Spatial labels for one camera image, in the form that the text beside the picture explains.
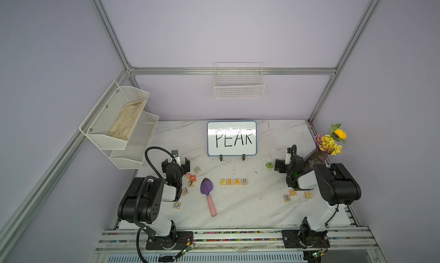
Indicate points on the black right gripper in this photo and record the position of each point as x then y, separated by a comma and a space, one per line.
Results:
279, 163

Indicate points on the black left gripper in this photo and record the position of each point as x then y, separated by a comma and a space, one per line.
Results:
164, 165

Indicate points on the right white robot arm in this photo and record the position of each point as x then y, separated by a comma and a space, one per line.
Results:
337, 188

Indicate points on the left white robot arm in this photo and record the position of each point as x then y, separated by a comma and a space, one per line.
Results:
141, 203

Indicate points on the blue framed whiteboard PEAR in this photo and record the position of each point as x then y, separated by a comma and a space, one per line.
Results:
232, 138

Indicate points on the wooden block blue O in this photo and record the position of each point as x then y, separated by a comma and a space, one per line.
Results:
197, 169

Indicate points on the wooden block blue X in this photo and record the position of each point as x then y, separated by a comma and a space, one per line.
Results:
287, 198

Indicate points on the wooden block blue C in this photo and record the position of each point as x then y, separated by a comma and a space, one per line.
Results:
177, 205

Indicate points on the yellow artificial flower bouquet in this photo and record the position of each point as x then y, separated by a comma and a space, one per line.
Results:
332, 143

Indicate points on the beige cloth in shelf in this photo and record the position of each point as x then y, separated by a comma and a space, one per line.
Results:
126, 120

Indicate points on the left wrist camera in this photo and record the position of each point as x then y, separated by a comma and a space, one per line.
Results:
176, 156

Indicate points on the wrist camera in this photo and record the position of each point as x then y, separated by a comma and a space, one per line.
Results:
288, 157
176, 156

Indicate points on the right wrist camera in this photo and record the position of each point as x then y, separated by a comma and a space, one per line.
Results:
288, 157

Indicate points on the purple trowel pink handle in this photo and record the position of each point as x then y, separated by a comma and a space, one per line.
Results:
206, 188

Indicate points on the white mesh wall shelf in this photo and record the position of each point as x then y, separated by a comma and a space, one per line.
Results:
125, 155

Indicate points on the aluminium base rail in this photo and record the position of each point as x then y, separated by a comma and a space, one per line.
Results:
243, 240

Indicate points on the white wire wall basket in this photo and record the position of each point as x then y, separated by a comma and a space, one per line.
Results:
238, 80

